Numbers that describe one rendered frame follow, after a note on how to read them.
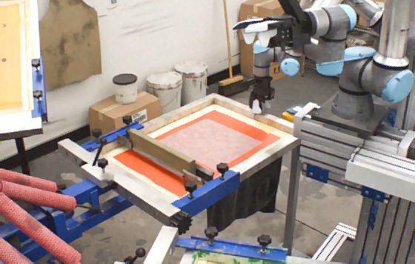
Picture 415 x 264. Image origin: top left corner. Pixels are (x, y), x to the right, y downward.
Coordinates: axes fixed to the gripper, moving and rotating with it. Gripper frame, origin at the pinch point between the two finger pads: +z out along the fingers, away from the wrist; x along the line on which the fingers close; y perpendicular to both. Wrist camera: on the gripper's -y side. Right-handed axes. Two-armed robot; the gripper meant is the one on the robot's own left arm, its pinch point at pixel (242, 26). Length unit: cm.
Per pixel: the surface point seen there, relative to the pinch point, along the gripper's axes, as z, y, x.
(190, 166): -6, 57, 50
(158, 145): -2, 53, 66
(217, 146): -30, 63, 71
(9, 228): 61, 60, 49
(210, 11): -174, 47, 324
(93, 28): -44, 37, 280
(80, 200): 35, 60, 54
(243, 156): -35, 65, 59
